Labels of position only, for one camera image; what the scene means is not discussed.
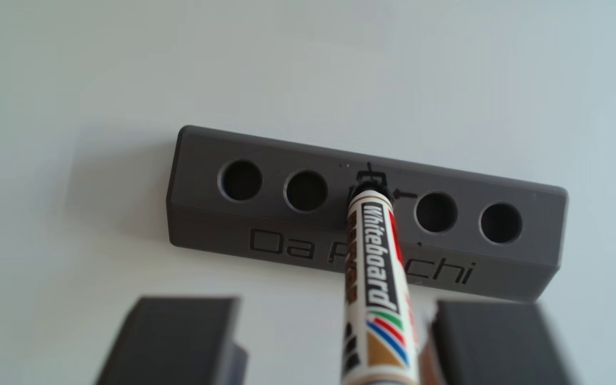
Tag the whiteboard with grey frame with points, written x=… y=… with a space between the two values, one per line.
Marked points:
x=72 y=80

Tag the whiteboard marker pen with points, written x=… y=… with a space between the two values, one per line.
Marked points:
x=375 y=288

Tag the grey marker holder block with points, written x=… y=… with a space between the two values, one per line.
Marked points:
x=265 y=224

